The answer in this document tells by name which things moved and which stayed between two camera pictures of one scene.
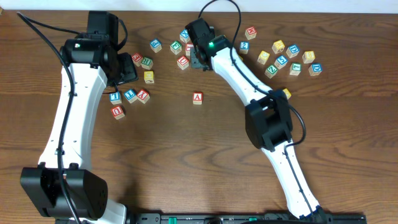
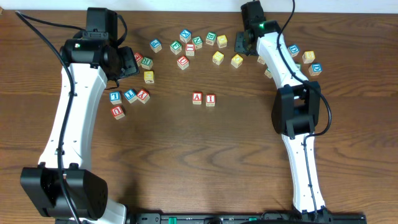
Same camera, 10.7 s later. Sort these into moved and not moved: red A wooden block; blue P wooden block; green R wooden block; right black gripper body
Moved: right black gripper body
Not moved: red A wooden block; blue P wooden block; green R wooden block
